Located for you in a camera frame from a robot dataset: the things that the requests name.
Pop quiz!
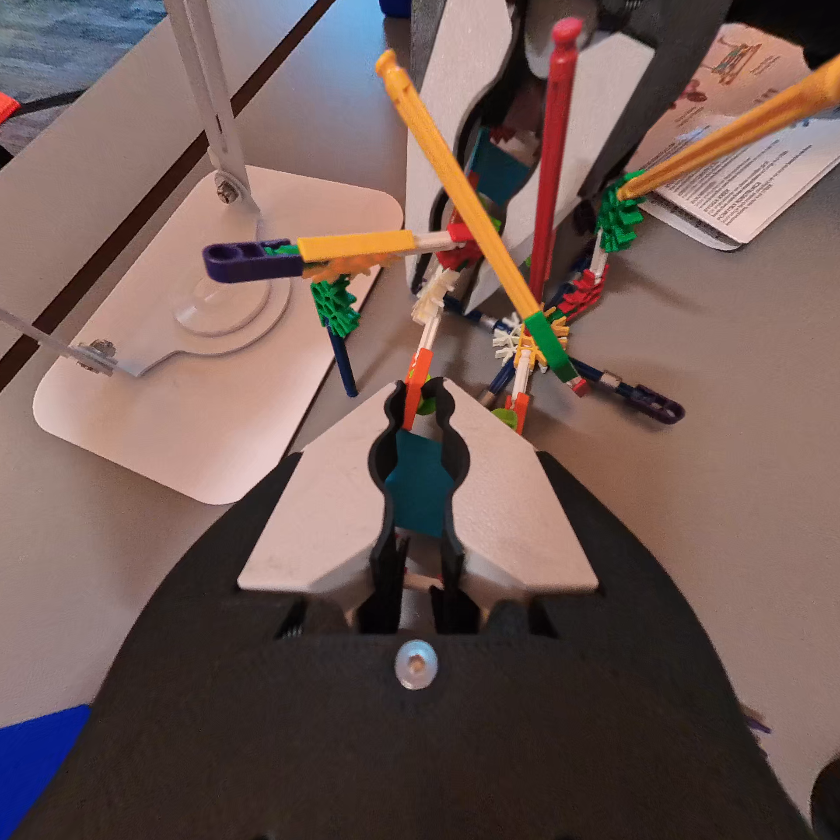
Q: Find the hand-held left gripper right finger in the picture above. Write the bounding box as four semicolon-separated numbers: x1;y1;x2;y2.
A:
433;376;601;610

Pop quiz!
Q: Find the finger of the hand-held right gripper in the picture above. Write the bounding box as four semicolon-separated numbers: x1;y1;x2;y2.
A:
403;0;521;295
465;29;657;316

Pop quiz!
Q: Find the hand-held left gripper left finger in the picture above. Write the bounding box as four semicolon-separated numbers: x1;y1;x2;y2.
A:
236;379;406;606

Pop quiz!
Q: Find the blue panel toy seat assembly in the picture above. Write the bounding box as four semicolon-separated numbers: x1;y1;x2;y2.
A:
382;314;531;588

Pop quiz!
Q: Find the colourful toy wheel model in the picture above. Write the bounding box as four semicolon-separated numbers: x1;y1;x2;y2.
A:
202;16;840;435

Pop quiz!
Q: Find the blue plastic bin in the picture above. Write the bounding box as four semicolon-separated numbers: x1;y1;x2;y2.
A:
0;703;93;840

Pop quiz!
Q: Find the white document stand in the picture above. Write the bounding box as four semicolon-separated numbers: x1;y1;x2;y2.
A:
0;0;404;506

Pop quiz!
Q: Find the white building ideas booklet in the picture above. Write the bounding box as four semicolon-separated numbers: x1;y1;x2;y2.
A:
626;23;840;253

